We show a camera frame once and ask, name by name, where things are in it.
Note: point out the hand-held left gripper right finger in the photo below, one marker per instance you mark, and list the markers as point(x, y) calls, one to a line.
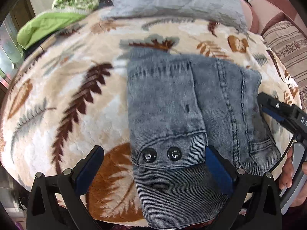
point(219, 170)

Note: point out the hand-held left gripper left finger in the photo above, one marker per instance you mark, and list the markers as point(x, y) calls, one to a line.
point(92, 163)

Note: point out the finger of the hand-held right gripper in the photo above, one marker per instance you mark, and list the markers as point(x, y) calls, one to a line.
point(271, 112)

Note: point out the grey denim pants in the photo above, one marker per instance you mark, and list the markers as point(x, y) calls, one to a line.
point(168, 100)

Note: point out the person's right hand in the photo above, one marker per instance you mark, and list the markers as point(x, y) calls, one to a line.
point(285, 172)

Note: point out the striped beige cushion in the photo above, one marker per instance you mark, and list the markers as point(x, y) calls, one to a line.
point(287, 45)

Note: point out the pink round cushion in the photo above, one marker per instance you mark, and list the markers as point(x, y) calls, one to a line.
point(251, 16)

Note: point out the pink padded headboard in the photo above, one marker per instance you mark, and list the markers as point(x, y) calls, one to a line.
point(271, 9)

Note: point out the leaf print blanket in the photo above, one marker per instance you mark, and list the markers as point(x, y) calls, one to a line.
point(72, 52)

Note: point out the green patterned quilt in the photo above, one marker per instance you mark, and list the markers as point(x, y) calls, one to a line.
point(48, 26)

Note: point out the grey quilted pillow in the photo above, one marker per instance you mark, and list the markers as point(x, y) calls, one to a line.
point(172, 0)

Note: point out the wooden door with stained glass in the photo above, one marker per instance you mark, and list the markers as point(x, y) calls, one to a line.
point(21, 12)

